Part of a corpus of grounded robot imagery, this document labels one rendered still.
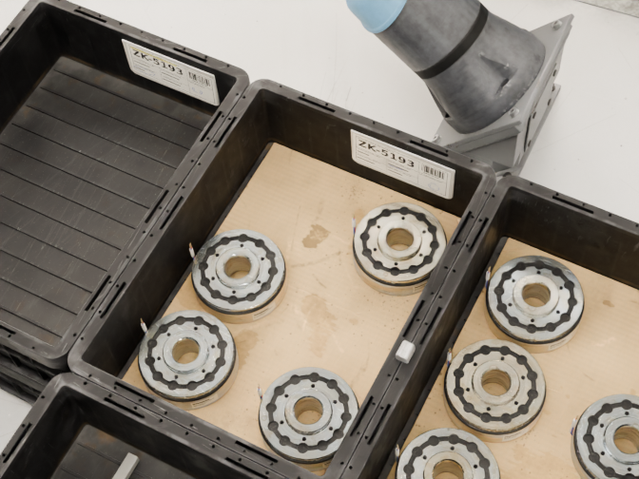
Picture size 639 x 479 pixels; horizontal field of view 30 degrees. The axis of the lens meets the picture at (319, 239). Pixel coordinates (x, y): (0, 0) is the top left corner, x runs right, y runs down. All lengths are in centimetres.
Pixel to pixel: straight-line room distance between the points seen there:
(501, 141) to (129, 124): 45
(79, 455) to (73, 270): 22
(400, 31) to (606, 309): 40
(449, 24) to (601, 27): 35
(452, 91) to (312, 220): 24
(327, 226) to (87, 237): 27
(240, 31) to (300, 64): 11
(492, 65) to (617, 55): 29
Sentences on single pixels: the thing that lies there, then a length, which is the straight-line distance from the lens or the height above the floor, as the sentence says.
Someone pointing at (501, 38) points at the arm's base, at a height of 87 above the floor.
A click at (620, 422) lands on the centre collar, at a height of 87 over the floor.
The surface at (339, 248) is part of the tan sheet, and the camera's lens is 134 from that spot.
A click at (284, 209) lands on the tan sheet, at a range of 137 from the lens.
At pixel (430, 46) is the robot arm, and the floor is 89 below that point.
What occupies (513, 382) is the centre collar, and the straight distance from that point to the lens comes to 123.
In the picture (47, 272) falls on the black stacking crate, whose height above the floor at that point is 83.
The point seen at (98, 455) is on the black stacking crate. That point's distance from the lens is 127.
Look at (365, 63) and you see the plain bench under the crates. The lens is 165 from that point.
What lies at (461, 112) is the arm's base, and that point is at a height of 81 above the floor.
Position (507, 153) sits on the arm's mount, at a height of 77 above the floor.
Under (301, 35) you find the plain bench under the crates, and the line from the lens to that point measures 169.
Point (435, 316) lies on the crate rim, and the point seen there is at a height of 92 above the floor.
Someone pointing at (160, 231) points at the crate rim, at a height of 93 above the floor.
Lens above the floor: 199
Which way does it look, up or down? 60 degrees down
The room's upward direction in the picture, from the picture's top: 6 degrees counter-clockwise
